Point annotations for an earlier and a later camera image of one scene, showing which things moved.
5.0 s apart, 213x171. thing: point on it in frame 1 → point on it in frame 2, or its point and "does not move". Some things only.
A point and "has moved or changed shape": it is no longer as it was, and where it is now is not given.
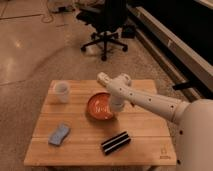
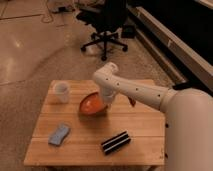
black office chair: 107,19 does not move
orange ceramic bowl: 99,106 has moved or changed shape
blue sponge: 57,136 does not move
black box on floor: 128,31 does not move
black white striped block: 115,142 does not move
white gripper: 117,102 → 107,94
